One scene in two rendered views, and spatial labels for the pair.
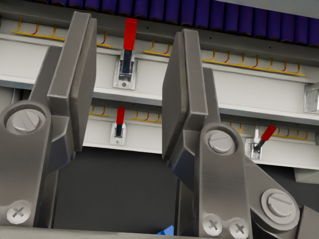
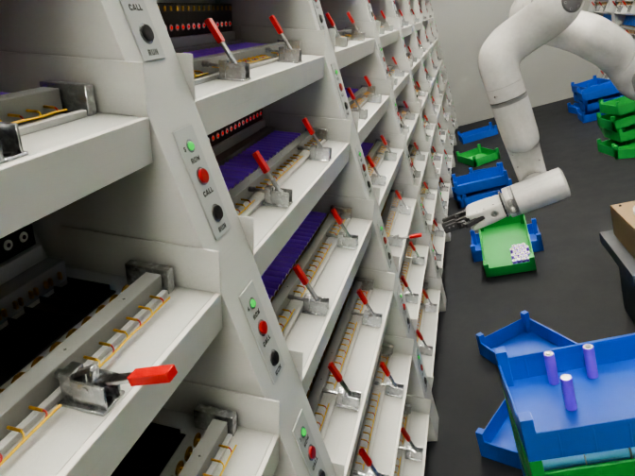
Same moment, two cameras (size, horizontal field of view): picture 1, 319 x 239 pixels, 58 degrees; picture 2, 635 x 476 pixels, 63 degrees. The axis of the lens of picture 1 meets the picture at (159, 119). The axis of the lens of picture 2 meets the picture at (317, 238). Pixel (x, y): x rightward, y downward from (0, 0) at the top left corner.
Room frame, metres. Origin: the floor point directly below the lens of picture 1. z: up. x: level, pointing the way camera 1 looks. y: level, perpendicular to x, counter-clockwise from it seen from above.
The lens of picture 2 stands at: (-0.49, 1.34, 1.07)
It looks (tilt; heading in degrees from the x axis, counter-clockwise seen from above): 18 degrees down; 307
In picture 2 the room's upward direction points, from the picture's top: 18 degrees counter-clockwise
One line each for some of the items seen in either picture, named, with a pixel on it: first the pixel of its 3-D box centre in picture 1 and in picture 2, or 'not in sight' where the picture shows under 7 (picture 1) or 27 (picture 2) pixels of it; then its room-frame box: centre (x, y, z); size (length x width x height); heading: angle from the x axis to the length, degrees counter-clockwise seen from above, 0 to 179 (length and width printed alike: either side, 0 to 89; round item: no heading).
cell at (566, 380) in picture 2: not in sight; (568, 393); (-0.31, 0.59, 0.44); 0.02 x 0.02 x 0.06
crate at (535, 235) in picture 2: not in sight; (505, 239); (0.19, -0.91, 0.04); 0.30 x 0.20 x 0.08; 16
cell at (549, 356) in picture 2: not in sight; (551, 367); (-0.28, 0.52, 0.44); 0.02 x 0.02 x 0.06
